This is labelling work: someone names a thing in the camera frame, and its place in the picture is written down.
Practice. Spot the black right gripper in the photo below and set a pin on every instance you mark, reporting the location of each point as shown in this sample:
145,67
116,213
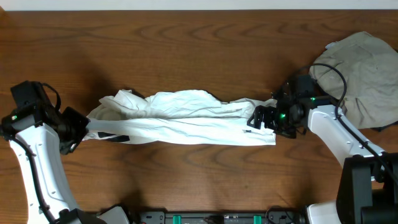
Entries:
270,111

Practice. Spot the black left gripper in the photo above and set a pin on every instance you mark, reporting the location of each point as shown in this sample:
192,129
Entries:
76,128

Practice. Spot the white t-shirt with black print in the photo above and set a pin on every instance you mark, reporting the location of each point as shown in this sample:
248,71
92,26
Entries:
181,117

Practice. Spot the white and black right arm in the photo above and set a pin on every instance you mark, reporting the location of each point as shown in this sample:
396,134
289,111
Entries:
367,193

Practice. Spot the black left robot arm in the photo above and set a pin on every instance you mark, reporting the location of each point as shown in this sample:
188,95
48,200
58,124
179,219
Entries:
39,134

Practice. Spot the grey garment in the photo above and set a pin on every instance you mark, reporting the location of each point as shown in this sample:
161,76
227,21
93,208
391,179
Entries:
369,66

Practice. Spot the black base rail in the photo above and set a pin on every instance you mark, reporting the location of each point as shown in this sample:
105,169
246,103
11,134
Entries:
273,216

